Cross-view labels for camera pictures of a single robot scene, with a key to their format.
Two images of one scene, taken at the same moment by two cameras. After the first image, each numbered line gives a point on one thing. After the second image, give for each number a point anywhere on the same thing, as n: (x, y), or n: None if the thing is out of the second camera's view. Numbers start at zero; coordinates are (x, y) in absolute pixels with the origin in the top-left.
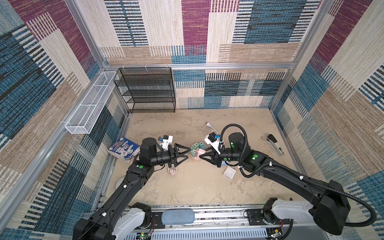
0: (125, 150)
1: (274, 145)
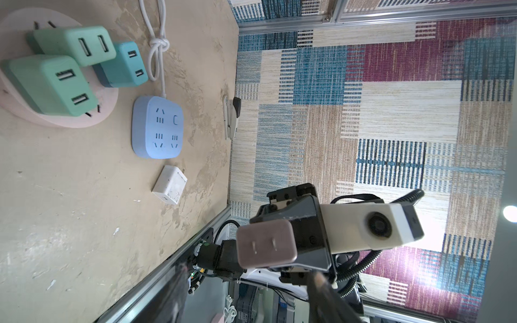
0: None
1: (231, 108)
